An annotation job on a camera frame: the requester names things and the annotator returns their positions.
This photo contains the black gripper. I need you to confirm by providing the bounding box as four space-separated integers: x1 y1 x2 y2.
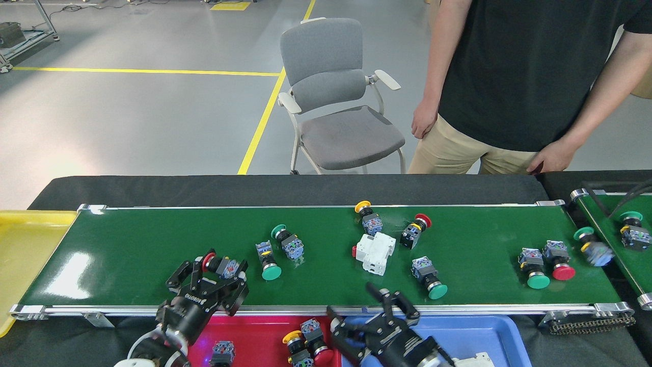
155 250 250 347
327 284 441 367

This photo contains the red push button switch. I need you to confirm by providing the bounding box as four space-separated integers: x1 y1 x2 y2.
210 340 236 367
399 213 432 250
300 318 335 365
202 253 241 280
542 240 577 281

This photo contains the white circuit breaker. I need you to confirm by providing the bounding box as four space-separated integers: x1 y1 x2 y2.
452 351 496 367
351 232 397 276

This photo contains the yellow push button switch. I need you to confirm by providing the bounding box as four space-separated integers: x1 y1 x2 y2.
282 330 315 367
355 200 384 237

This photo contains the red plastic tray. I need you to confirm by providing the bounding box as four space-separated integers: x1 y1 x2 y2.
173 315 348 367

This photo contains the blue plastic tray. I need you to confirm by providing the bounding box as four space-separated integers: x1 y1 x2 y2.
341 315 533 367

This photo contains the long green conveyor belt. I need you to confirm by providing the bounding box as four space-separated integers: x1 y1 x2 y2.
9 200 637 329

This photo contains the yellow plastic tray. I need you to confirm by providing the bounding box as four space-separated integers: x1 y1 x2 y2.
0 210 78 338

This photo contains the green feeder conveyor belt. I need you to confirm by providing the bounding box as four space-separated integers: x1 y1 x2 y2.
570 189 652 310

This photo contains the person's right hand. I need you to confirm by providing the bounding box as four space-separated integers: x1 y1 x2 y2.
412 97 440 140

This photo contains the person's left hand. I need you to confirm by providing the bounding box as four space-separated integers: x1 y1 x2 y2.
527 139 579 175

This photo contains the large black cloth table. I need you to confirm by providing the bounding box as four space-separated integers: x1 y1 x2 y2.
0 175 650 367

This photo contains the grey office chair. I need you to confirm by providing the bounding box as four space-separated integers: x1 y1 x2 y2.
278 17 406 175

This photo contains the person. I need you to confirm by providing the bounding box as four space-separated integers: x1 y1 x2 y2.
407 0 652 175

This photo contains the grey metal rack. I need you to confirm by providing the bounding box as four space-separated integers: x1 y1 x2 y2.
0 0 60 73

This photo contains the dark grey box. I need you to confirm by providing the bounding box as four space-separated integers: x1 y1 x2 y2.
0 22 26 48

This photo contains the golden plant pot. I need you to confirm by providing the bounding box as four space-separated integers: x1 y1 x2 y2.
631 66 652 99

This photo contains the black drive chain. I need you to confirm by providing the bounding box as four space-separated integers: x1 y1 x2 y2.
549 313 637 335

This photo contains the black floor cable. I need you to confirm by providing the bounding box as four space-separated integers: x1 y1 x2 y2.
31 0 138 23

